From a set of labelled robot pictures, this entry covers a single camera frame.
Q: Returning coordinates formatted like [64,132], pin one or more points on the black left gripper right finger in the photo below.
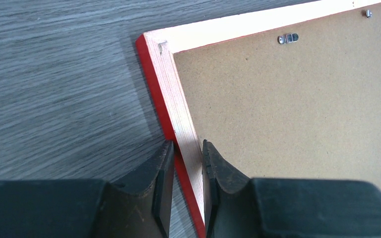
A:
[237,206]

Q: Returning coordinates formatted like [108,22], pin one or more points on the red picture frame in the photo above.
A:
[305,110]

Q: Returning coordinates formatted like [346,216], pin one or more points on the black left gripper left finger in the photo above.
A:
[138,205]

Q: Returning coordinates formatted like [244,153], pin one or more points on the silver frame hanger clip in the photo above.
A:
[288,38]

